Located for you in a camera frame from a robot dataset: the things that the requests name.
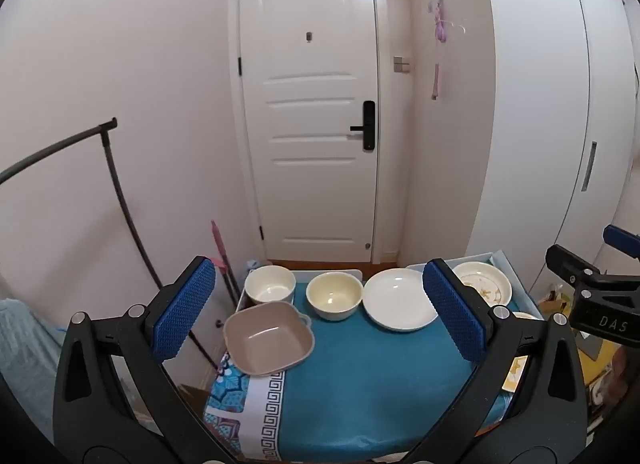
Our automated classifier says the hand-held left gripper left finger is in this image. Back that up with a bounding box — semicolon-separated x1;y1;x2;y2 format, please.
52;255;236;464

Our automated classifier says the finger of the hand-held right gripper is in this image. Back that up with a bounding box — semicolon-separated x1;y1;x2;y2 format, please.
602;225;640;261
545;244;608;295

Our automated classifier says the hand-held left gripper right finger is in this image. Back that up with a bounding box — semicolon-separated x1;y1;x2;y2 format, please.
400;258;588;464

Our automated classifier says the flower patterned plate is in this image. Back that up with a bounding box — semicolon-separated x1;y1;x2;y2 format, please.
451;262;513;307

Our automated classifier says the plain white plate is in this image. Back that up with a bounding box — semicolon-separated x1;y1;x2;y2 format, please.
362;268;441;332

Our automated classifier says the pink square bowl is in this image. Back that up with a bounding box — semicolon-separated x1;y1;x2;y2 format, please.
222;301;315;376

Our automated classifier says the cardboard box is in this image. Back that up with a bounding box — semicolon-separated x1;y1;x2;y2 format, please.
536;283;573;317

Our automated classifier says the clear plastic storage box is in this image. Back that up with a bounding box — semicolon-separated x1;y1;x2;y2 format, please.
405;250;545;321

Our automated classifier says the tall white bowl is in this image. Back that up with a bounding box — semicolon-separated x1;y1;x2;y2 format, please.
244;265;297;306

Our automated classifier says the teal patterned tablecloth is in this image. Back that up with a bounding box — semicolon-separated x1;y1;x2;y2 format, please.
202;269;516;462

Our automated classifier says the cream round bowl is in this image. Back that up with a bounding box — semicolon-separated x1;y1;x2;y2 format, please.
306;271;364;321

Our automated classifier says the black metal clothes rack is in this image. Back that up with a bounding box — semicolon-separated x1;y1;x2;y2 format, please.
0;117;221;371

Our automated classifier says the light blue cloth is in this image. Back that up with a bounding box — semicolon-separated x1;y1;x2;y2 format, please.
0;297;67;397

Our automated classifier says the white wardrobe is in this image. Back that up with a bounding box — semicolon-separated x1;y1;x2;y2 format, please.
464;0;640;297

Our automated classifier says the white panel door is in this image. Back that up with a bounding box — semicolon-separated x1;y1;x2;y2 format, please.
234;0;387;265

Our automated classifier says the grey wardrobe handle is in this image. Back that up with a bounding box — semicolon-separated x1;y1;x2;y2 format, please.
580;141;599;193

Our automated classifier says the black door lock handle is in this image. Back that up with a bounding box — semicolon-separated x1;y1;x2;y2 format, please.
350;100;376;151

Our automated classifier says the pink wall hanging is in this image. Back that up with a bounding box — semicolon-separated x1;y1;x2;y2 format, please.
426;0;469;102

